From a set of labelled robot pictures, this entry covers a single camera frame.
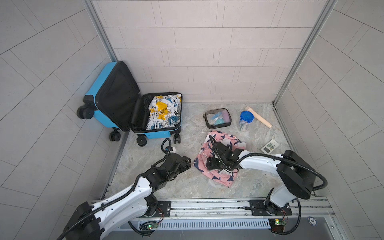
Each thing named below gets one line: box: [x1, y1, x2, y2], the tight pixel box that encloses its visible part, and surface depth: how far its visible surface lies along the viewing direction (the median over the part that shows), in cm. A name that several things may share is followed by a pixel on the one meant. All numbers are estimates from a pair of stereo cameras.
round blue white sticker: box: [307, 216, 318, 227], surface depth 69 cm
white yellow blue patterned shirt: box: [146, 93, 182, 130], surface depth 104 cm
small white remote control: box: [260, 139, 280, 154], surface depth 93 cm
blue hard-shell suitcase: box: [76, 61, 183, 147], surface depth 88 cm
